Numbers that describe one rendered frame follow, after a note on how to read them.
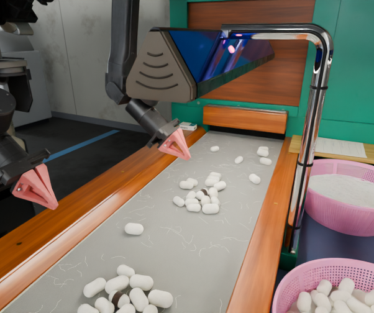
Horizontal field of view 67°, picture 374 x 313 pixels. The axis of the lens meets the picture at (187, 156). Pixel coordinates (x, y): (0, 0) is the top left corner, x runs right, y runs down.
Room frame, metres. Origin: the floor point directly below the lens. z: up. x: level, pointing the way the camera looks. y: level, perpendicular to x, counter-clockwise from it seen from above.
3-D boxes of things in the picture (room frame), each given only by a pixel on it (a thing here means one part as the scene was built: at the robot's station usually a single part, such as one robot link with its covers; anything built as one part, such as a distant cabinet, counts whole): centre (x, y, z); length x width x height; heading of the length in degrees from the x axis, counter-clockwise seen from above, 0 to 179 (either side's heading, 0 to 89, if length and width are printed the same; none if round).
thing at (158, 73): (0.59, -0.09, 1.08); 0.62 x 0.08 x 0.07; 157
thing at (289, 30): (0.55, -0.16, 0.90); 0.20 x 0.19 x 0.45; 157
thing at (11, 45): (3.71, 2.25, 0.66); 0.67 x 0.57 x 1.33; 62
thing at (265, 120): (1.02, -0.21, 0.83); 0.30 x 0.06 x 0.07; 67
